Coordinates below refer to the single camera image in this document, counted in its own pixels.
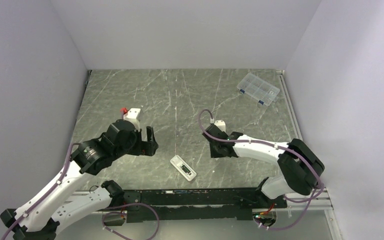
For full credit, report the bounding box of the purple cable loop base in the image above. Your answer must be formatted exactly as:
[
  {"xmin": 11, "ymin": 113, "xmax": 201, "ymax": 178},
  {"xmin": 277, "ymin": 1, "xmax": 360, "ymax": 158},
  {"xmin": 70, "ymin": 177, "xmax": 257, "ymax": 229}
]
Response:
[{"xmin": 101, "ymin": 202, "xmax": 161, "ymax": 240}]

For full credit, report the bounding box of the purple cable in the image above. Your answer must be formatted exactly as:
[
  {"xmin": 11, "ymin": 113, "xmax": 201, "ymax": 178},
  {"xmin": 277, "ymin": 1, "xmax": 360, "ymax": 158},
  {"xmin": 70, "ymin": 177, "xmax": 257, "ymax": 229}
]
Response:
[
  {"xmin": 0, "ymin": 143, "xmax": 80, "ymax": 240},
  {"xmin": 197, "ymin": 109, "xmax": 326, "ymax": 232}
]

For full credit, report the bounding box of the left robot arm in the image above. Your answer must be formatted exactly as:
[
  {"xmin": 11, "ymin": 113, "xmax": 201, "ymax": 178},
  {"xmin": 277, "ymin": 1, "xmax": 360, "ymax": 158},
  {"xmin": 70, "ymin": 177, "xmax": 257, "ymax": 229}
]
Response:
[{"xmin": 0, "ymin": 119, "xmax": 159, "ymax": 240}]

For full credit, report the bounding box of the clear plastic organizer box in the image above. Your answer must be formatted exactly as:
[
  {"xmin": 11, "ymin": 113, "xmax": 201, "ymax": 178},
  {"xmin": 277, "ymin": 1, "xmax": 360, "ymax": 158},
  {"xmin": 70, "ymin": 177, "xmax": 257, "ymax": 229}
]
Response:
[{"xmin": 237, "ymin": 72, "xmax": 280, "ymax": 106}]

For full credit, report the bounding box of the white remote control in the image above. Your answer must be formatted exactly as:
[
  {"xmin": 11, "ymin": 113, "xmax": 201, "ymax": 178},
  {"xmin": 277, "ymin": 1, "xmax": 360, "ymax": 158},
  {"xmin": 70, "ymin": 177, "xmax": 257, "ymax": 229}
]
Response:
[{"xmin": 170, "ymin": 155, "xmax": 197, "ymax": 182}]

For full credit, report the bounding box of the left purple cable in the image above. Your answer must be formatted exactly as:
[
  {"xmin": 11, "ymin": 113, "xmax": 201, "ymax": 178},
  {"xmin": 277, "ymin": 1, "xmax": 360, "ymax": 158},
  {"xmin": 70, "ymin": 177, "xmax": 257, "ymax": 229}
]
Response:
[{"xmin": 0, "ymin": 143, "xmax": 80, "ymax": 240}]

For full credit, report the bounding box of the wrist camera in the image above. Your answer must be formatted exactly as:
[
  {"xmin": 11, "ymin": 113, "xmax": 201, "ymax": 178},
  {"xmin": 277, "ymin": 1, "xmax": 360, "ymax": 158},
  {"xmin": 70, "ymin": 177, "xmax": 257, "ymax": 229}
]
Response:
[
  {"xmin": 120, "ymin": 107, "xmax": 142, "ymax": 131},
  {"xmin": 214, "ymin": 120, "xmax": 226, "ymax": 132}
]

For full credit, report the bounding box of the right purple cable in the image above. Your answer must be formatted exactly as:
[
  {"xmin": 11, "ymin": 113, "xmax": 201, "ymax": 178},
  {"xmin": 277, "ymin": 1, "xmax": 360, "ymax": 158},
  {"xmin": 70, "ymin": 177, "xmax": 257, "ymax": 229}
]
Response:
[{"xmin": 197, "ymin": 109, "xmax": 326, "ymax": 232}]

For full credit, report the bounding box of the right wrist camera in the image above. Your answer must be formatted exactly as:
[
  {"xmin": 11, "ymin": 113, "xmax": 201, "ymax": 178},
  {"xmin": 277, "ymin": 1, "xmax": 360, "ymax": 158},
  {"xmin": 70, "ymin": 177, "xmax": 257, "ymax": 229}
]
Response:
[{"xmin": 214, "ymin": 120, "xmax": 226, "ymax": 132}]

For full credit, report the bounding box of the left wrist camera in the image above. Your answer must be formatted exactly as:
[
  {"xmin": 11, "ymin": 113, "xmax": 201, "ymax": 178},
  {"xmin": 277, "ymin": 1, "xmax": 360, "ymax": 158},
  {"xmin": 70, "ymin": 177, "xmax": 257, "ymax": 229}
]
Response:
[{"xmin": 120, "ymin": 107, "xmax": 142, "ymax": 131}]

